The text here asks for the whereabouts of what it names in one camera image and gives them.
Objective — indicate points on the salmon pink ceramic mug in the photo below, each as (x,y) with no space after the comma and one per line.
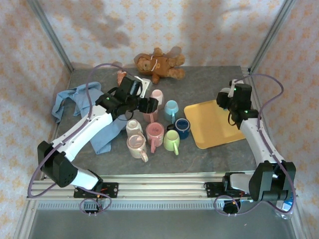
(154,132)

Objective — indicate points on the cream white ceramic mug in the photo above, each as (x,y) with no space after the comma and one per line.
(133,127)

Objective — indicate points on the yellow plastic tray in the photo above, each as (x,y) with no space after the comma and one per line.
(211,124)

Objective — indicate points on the navy blue ceramic mug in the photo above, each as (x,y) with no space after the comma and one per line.
(183,125)

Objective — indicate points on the pink floral ceramic mug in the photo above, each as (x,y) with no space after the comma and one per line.
(135,143)

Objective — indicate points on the aluminium side rail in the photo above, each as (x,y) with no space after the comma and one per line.
(23,221)
(248,72)

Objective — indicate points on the light blue ceramic mug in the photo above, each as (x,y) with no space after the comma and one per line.
(172,107)

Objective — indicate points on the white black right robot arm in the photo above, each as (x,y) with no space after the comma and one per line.
(259,139)

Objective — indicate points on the aluminium frame post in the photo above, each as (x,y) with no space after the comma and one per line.
(49,35)
(270,37)

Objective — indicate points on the pink white tumbler cup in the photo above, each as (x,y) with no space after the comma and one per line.
(159,95)

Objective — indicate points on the brown teddy bear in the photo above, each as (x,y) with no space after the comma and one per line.
(162,66)

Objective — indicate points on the blue cloth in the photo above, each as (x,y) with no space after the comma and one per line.
(102,142)

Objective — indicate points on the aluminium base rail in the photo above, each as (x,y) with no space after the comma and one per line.
(162,188)

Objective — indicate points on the clear plastic water bottle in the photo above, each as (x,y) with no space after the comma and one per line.
(287,203)

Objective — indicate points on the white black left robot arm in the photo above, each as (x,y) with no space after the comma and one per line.
(82,134)

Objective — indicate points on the light green ceramic mug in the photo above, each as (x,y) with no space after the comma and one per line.
(171,139)

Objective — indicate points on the pale pink cream-lined mug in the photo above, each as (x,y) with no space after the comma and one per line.
(150,117)

